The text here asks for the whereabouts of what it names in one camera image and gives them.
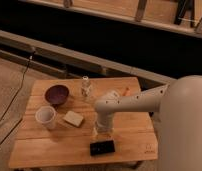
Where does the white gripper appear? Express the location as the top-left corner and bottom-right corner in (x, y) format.
(92, 115), (114, 141)

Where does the black eraser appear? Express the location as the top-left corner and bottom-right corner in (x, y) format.
(90, 140), (115, 156)

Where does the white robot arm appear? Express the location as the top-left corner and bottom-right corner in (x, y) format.
(95, 75), (202, 171)

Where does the beige sponge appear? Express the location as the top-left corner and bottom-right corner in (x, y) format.
(63, 111), (84, 127)

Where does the wooden table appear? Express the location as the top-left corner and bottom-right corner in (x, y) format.
(9, 79), (158, 169)

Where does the clear plastic bottle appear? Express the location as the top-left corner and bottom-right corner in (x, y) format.
(81, 76), (92, 101)

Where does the orange carrot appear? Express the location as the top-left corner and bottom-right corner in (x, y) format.
(123, 87), (130, 96)

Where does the white plastic cup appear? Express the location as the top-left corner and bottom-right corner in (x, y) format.
(35, 106), (56, 130)

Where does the dark red bowl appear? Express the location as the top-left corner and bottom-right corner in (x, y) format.
(44, 85), (69, 106)

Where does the black cable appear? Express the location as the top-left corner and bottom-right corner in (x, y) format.
(0, 49), (36, 152)

